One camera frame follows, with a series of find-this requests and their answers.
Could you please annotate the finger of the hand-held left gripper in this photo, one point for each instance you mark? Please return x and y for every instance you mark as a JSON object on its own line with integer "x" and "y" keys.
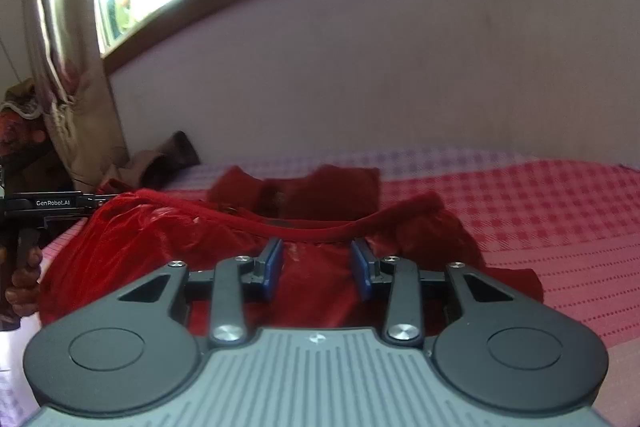
{"x": 97, "y": 202}

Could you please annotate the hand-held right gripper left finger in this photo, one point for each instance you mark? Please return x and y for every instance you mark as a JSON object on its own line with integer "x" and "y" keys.
{"x": 273, "y": 269}

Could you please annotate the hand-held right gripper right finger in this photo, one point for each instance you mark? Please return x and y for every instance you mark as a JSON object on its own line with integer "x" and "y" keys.
{"x": 361, "y": 269}

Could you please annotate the red garment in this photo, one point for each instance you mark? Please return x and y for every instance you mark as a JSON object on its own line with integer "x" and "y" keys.
{"x": 150, "y": 257}

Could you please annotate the person's left hand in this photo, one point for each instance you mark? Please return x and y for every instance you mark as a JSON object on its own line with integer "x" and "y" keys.
{"x": 25, "y": 287}

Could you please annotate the brown cloth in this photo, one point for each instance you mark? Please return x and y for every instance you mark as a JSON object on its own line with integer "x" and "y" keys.
{"x": 160, "y": 159}

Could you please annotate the beige curtain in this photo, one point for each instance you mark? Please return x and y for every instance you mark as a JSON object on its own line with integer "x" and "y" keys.
{"x": 65, "y": 72}

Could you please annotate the pink checkered bed sheet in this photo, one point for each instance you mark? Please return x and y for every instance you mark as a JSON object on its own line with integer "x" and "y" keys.
{"x": 540, "y": 227}

